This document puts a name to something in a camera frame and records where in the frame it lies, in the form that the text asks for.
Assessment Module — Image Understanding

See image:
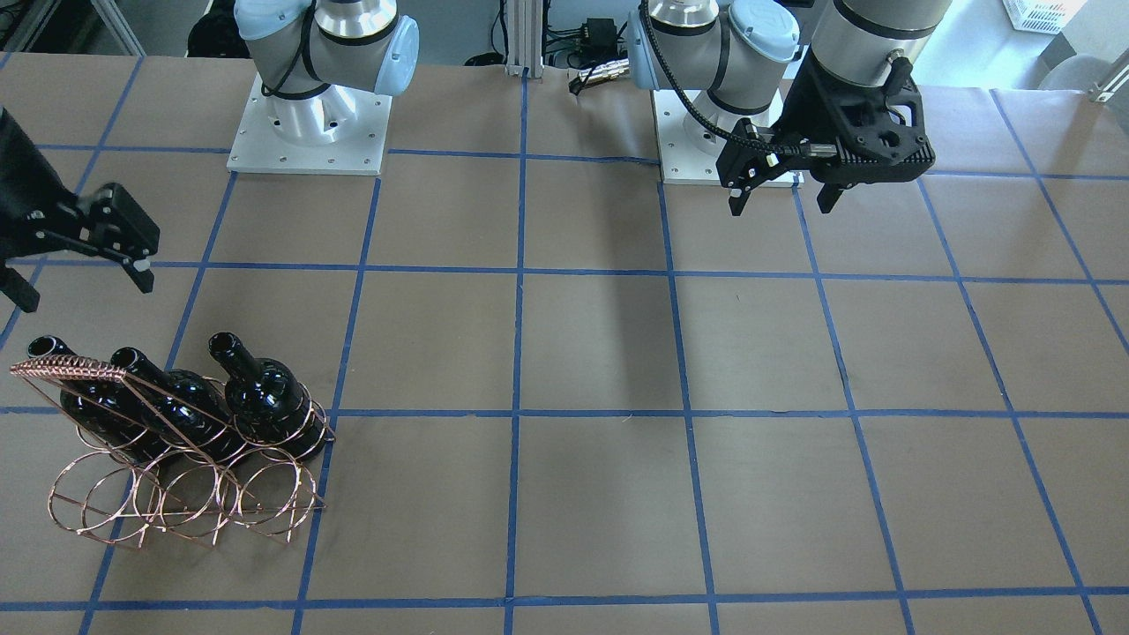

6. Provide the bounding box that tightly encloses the dark wine bottle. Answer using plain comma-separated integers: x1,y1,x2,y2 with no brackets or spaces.
110,347,245,466
208,331,326,459

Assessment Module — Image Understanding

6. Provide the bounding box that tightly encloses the dark wine bottle in basket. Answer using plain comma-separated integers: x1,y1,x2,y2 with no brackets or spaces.
208,331,326,459

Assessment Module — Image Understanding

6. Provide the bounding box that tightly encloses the copper wire wine basket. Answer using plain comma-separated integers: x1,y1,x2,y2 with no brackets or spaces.
11,353,326,549

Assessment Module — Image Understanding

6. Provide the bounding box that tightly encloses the aluminium frame post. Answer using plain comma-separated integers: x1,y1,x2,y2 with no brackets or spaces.
504,1,544,79

